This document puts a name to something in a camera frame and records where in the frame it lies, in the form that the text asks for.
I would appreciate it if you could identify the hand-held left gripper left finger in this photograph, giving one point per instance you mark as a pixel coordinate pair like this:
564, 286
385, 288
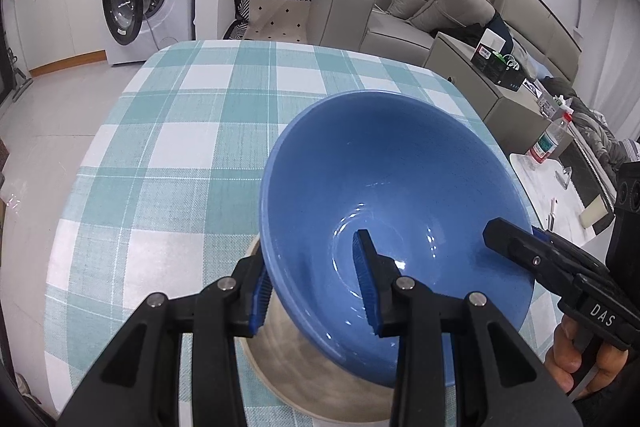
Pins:
261, 302

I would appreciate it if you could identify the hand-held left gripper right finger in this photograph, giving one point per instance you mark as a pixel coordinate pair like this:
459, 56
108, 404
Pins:
367, 292

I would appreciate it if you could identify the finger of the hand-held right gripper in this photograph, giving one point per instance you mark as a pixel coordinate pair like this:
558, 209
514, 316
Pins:
542, 234
510, 239

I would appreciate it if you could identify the cream plate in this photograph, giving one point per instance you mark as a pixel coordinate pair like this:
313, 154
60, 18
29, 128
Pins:
300, 372

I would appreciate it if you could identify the blue bowl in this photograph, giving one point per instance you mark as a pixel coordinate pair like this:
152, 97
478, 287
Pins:
390, 172

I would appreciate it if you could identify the person's right forearm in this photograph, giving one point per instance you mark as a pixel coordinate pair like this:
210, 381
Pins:
615, 402

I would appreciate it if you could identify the person's right hand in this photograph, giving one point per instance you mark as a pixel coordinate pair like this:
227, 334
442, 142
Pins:
562, 357

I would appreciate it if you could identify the small white stick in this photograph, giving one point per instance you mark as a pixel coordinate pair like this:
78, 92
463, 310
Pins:
552, 214

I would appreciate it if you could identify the white side table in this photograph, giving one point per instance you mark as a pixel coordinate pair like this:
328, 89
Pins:
540, 187

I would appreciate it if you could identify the metal phone stand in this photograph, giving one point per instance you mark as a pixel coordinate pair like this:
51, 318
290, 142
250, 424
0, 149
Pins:
564, 179

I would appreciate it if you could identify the clear plastic water bottle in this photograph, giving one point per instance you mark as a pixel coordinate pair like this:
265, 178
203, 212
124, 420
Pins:
547, 142

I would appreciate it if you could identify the grey quilt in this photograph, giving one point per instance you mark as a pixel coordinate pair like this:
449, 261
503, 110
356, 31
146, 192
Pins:
600, 127

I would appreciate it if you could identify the white carton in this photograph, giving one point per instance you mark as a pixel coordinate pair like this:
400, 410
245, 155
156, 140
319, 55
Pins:
555, 106

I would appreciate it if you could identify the black open box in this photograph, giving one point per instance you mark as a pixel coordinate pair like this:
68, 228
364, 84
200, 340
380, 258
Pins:
500, 74

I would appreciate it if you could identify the grey bedside cabinet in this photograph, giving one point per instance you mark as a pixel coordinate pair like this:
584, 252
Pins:
460, 77

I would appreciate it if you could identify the teal checked tablecloth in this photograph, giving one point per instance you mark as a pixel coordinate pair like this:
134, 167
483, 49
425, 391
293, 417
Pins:
200, 132

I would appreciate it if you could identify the beige upholstered headboard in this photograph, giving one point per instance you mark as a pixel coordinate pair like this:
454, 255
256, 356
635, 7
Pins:
550, 37

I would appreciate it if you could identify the white box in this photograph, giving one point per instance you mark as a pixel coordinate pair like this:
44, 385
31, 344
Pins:
491, 42

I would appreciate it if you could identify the dark jacket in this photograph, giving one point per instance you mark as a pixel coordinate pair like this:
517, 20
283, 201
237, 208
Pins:
505, 29

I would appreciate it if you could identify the grey sofa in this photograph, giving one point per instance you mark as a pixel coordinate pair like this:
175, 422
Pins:
395, 37

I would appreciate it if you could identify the geometric patterned pet bed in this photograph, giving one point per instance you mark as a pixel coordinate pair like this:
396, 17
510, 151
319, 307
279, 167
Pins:
275, 14

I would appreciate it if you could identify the grey stick vacuum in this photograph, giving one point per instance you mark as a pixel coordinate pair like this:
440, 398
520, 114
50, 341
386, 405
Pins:
20, 82

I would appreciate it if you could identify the white kitchen counter cabinet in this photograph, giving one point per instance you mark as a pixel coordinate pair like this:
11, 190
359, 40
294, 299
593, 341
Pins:
60, 7

